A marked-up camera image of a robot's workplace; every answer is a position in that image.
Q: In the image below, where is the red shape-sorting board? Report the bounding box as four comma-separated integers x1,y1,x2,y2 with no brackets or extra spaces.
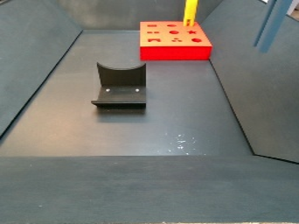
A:
140,21,212,60

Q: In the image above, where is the blue bar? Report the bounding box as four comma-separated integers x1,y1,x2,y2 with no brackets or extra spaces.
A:
253,0,293,53

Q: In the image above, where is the yellow double-square peg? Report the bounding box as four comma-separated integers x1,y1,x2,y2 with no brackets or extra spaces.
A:
183,0,199,26

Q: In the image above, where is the black curved holder stand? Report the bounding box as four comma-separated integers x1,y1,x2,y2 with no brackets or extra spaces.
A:
90,64,145,109

